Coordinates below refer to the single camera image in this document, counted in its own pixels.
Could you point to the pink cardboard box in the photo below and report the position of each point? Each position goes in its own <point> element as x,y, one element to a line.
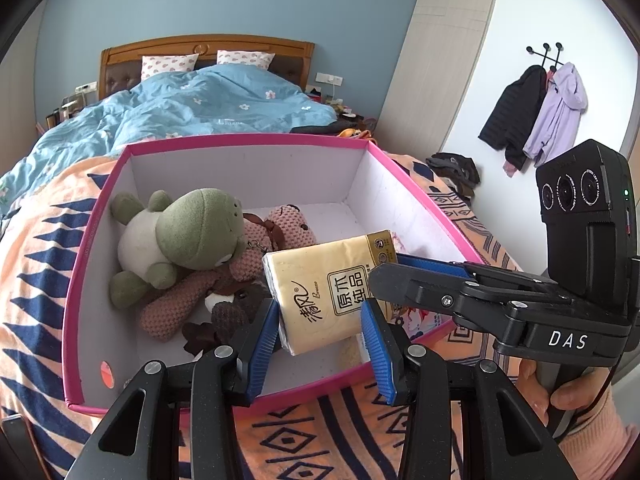
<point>320,175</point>

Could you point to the orange yellow packet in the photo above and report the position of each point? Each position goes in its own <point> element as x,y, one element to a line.
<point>355,133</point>

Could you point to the black wall coat hook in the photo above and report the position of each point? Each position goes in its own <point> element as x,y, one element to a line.
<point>546,57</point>

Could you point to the brown plush bear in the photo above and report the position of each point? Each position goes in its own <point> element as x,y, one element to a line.
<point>230,315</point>

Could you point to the white tissue packet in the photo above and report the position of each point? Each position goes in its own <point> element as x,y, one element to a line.
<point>420,322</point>

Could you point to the person's right hand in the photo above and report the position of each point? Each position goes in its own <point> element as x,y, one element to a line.
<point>575,395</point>

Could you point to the white wall socket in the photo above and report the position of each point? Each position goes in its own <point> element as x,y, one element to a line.
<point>86,86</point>
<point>330,79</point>

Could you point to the pink knitted plush toy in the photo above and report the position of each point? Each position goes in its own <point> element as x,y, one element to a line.
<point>170,310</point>

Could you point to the blue floral duvet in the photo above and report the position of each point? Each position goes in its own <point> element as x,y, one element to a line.
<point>175,105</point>

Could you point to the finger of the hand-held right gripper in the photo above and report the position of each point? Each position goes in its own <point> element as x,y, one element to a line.
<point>435,262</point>
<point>415,287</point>

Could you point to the orange navy patterned blanket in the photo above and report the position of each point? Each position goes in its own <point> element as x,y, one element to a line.
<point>45,260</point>

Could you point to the person's right forearm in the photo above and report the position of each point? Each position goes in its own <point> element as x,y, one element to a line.
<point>600,450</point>

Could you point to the beige wardrobe by coat hook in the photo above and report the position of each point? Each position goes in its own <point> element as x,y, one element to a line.
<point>440,60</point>

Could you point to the clear desktop organizer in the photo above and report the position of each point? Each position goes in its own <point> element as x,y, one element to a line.
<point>70,105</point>

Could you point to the dark clothes pile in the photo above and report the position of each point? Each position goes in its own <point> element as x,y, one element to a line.
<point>452,167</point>

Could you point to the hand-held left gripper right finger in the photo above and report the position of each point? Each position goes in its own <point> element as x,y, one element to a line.
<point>382,355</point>

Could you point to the green plush frog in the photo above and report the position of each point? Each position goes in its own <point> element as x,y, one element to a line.
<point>195,230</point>

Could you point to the yellow tissue pack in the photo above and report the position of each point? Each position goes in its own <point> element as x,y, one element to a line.
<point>320,290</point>

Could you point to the white pink-dotted pillow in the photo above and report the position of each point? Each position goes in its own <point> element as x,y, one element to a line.
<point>245,60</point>
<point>170,66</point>

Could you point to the black jacket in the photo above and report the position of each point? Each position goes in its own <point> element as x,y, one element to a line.
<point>510,115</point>

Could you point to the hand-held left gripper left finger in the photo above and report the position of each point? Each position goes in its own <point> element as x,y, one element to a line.
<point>260,355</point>

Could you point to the smartphone with orange case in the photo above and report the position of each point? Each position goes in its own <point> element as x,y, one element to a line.
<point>15,435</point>

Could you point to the lilac hooded jacket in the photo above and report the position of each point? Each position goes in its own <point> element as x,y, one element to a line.
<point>560,105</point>

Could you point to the wooden bed headboard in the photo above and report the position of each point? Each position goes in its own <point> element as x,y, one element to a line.
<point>210,45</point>

